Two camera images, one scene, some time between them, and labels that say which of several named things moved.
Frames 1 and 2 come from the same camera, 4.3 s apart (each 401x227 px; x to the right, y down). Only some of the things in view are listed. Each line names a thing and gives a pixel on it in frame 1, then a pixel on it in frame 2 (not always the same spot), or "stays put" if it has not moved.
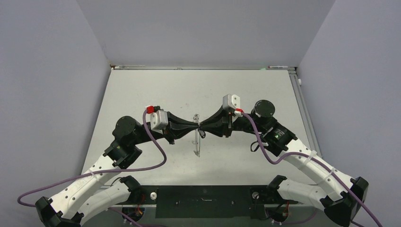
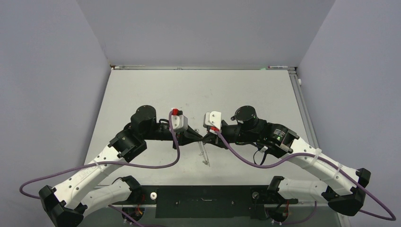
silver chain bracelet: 197,142 -> 203,151
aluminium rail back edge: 150,67 stays put
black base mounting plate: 210,201 stays put
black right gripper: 222,117 -> 214,138
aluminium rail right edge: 297,86 stays put
